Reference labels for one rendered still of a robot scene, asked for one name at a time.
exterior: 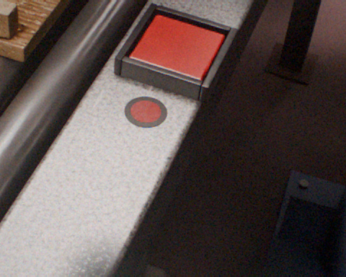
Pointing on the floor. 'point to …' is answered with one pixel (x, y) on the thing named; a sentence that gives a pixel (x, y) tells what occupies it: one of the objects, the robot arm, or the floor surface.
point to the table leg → (296, 45)
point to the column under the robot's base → (316, 229)
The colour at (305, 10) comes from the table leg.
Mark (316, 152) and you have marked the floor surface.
